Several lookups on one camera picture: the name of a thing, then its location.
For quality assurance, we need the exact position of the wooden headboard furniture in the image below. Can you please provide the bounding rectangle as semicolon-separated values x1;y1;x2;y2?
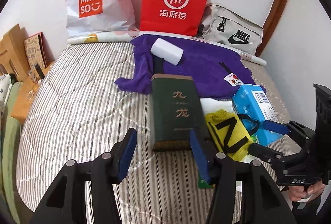
0;24;30;81

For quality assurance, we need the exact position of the patterned brown gift box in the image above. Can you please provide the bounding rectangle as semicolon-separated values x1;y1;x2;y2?
24;32;48;69

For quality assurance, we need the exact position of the white sponge block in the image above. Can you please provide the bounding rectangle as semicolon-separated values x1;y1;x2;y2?
150;38;183;66

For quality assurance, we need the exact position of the white spotted plush toy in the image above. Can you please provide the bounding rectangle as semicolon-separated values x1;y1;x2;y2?
0;74;13;120

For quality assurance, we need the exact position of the dark green tin box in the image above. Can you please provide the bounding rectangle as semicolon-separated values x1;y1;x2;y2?
151;73;210;152

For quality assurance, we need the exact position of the person's right hand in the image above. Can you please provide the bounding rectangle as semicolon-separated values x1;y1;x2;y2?
288;180;326;202

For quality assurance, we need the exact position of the purple fleece towel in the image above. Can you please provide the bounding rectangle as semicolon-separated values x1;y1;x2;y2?
115;34;255;99

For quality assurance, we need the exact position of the blue tissue pack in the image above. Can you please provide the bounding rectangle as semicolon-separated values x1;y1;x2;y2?
232;84;282;146

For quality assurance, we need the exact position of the brown wooden door frame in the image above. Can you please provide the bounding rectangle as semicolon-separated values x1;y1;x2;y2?
255;0;288;57

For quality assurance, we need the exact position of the yellow drawstring pouch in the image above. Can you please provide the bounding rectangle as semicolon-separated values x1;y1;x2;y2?
205;109;254;161

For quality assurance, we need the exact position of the grey Nike bag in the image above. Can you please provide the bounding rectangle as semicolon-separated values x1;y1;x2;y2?
199;4;263;55

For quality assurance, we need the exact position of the striped mattress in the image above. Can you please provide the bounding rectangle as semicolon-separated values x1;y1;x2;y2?
15;42;302;224

